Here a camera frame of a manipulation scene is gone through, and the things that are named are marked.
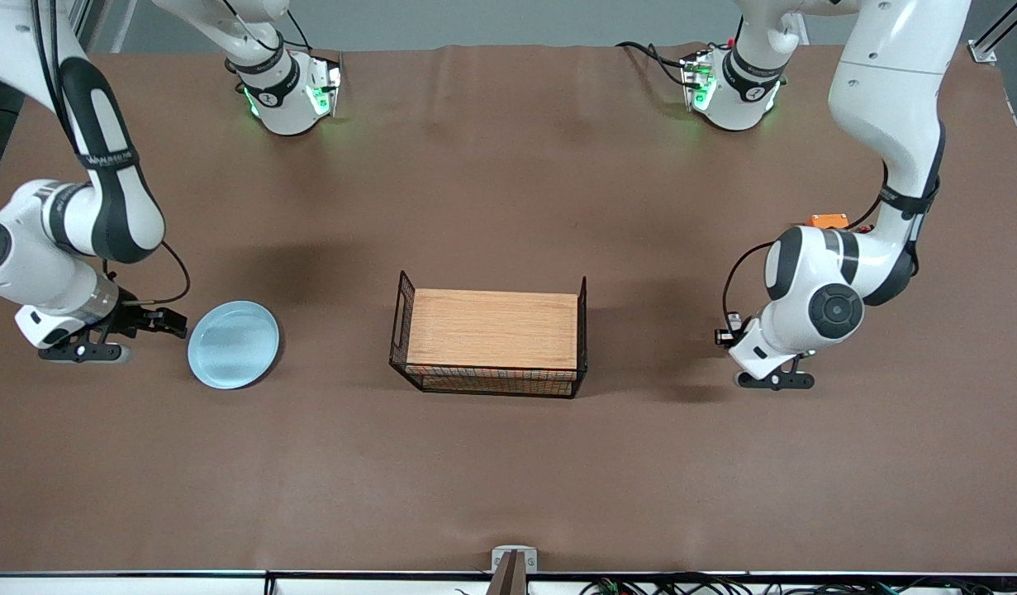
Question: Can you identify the grey metal bracket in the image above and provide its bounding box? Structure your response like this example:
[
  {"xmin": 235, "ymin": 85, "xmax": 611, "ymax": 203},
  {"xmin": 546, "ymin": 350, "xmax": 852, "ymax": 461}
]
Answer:
[{"xmin": 491, "ymin": 545, "xmax": 539, "ymax": 574}]

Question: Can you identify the tangled cable bundle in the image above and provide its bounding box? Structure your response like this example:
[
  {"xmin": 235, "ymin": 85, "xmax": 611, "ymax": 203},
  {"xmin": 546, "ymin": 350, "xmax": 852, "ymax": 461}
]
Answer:
[{"xmin": 578, "ymin": 573, "xmax": 1017, "ymax": 595}]

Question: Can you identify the brown camera pole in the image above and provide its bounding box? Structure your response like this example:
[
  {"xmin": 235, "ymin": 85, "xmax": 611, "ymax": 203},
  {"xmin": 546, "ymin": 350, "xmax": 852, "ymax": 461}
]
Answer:
[{"xmin": 485, "ymin": 551, "xmax": 529, "ymax": 595}]

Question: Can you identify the black wire wooden shelf rack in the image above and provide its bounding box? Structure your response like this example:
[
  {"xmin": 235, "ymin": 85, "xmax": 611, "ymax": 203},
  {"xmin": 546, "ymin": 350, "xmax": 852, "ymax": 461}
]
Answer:
[{"xmin": 389, "ymin": 270, "xmax": 589, "ymax": 400}]

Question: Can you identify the black arm base cable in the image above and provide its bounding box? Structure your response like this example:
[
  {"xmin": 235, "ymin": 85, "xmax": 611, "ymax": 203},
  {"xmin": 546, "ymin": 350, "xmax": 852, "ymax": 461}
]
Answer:
[{"xmin": 615, "ymin": 40, "xmax": 692, "ymax": 83}]

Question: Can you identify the light blue round plate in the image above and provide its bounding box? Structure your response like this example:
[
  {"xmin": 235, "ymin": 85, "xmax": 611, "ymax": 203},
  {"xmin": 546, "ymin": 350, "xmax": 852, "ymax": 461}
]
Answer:
[{"xmin": 187, "ymin": 300, "xmax": 281, "ymax": 391}]

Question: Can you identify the aluminium frame profile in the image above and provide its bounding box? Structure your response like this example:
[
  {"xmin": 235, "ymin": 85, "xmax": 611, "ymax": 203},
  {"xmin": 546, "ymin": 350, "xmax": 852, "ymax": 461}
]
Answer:
[
  {"xmin": 66, "ymin": 0, "xmax": 137, "ymax": 50},
  {"xmin": 967, "ymin": 0, "xmax": 1017, "ymax": 65}
]

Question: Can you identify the white table edge rail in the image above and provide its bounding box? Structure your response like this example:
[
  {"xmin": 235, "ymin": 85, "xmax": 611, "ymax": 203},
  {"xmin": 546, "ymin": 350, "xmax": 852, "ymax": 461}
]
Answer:
[{"xmin": 0, "ymin": 569, "xmax": 1017, "ymax": 595}]

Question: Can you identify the brown table cover sheet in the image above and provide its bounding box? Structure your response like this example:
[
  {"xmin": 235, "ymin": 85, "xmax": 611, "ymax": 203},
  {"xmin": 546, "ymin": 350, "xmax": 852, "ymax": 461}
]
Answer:
[{"xmin": 0, "ymin": 41, "xmax": 1017, "ymax": 575}]

